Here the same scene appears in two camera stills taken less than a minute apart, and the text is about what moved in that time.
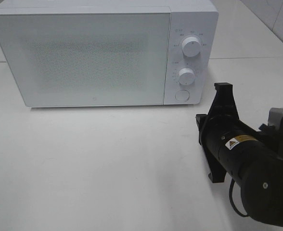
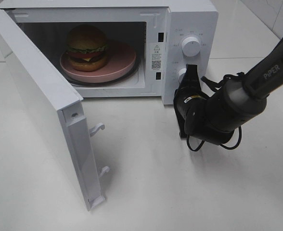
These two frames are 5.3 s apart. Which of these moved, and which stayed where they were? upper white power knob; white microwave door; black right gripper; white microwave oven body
Moved: black right gripper; white microwave door
Stayed: upper white power knob; white microwave oven body
